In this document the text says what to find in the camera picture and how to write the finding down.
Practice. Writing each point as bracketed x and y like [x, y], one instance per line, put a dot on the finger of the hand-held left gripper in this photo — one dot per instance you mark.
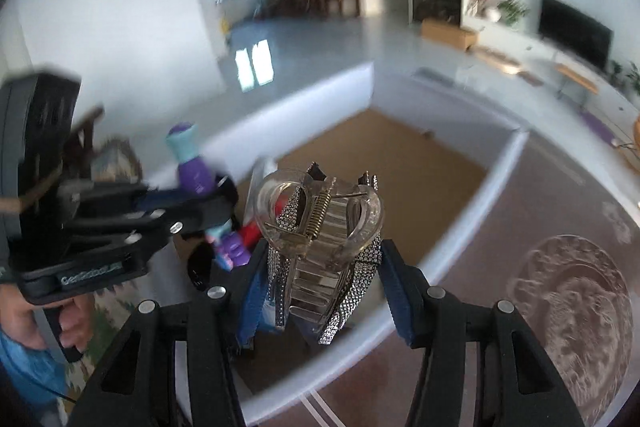
[175, 227]
[150, 199]

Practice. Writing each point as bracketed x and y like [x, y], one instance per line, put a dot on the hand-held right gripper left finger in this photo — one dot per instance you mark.
[249, 307]

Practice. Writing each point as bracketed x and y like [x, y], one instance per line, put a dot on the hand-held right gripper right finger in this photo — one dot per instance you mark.
[397, 302]

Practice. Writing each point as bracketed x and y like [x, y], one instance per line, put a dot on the purple and teal toy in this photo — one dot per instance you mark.
[195, 167]

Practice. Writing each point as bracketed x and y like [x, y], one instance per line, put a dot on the rhinestone claw hair clip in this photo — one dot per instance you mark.
[320, 257]

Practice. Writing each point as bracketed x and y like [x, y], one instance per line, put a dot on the white tube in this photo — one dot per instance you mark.
[264, 174]

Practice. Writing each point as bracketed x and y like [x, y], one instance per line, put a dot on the white storage box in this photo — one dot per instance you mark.
[430, 167]

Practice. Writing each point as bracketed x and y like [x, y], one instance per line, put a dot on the person's left forearm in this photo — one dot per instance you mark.
[25, 372]

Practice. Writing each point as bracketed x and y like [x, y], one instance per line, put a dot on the person's left hand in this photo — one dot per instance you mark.
[20, 317]

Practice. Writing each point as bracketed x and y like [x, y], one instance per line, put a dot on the small red packet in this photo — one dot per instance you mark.
[249, 233]

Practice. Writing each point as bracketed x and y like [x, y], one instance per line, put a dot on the dark wooden chair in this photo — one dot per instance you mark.
[85, 147]

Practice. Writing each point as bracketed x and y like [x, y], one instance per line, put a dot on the patterned rug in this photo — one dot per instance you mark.
[110, 342]

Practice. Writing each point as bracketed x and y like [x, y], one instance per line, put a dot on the purple floor mat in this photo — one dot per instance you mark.
[600, 127]

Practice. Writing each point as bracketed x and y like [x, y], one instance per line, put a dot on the cardboard box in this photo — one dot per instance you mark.
[450, 34]

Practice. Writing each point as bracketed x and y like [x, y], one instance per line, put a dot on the white television cabinet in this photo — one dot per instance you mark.
[530, 52]

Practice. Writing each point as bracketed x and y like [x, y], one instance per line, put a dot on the wooden bench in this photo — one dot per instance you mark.
[575, 79]

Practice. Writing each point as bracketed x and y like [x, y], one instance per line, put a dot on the white round vase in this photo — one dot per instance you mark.
[492, 14]

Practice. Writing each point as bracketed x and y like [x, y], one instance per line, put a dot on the large green potted plant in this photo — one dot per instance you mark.
[625, 77]

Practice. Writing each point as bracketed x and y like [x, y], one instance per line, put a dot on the flat screen television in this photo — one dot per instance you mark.
[575, 32]

